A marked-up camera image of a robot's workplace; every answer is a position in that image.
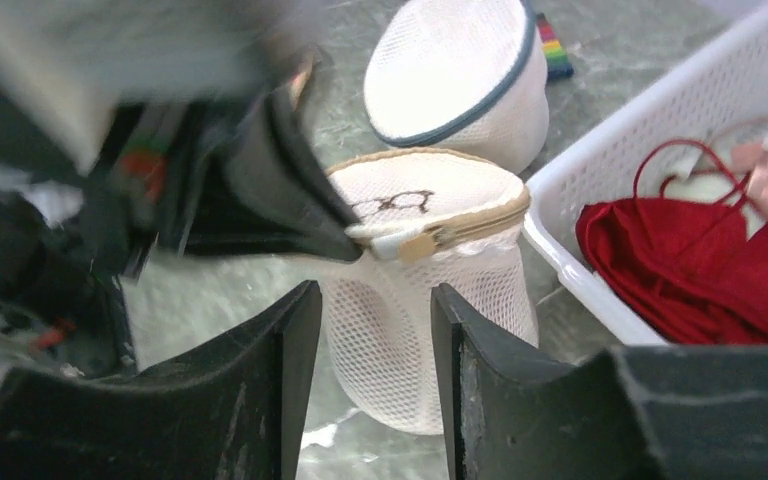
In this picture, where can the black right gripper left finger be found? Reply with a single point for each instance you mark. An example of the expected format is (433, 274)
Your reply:
(231, 408)

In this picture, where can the marker pen pack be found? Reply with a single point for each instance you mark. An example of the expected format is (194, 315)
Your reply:
(558, 63)

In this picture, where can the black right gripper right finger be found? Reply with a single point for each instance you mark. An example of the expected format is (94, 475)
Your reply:
(510, 411)

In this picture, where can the blue-trimmed mesh laundry bag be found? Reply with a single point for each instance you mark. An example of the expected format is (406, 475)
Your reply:
(467, 75)

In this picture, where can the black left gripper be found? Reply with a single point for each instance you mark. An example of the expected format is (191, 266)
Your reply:
(66, 241)

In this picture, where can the beige-trimmed mesh laundry bag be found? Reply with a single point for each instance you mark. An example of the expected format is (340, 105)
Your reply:
(426, 216)

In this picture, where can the red bra in basket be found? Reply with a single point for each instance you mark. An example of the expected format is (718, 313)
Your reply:
(695, 272)

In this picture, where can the white plastic basket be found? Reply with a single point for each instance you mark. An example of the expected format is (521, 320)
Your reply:
(724, 83)

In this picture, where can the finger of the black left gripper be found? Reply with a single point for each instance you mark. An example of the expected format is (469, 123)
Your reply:
(264, 191)

